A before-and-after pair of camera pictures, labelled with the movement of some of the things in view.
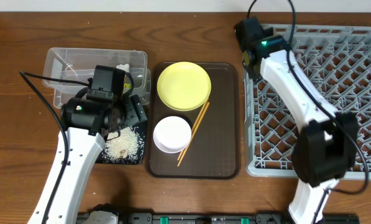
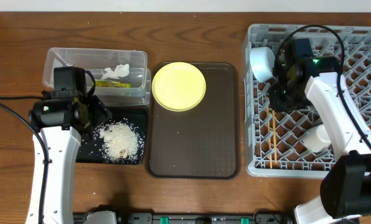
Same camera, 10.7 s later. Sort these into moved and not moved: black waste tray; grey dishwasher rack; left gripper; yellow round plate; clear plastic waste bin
Moved: yellow round plate; left gripper
Not moved: black waste tray; clear plastic waste bin; grey dishwasher rack
